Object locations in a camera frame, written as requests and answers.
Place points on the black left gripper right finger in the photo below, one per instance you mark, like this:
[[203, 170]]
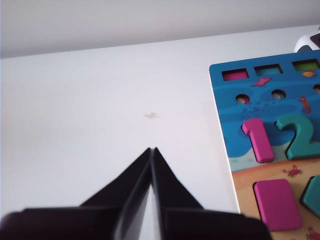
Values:
[[170, 190]]

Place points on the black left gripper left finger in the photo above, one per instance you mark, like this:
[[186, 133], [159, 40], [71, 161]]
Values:
[[135, 190]]

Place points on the teal angular shape block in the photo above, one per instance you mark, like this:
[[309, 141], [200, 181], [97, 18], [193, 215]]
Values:
[[313, 197]]

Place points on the white rounded device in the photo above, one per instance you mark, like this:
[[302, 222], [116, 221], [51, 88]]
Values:
[[303, 42]]

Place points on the magenta number one piece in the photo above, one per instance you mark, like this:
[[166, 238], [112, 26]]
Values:
[[260, 142]]

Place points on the magenta rectangle block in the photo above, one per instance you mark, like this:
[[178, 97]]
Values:
[[275, 205]]

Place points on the wooden sea-themed puzzle board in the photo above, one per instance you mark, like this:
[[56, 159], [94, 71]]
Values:
[[225, 100]]

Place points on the teal number two piece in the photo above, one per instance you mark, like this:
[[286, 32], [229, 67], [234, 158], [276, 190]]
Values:
[[295, 150]]

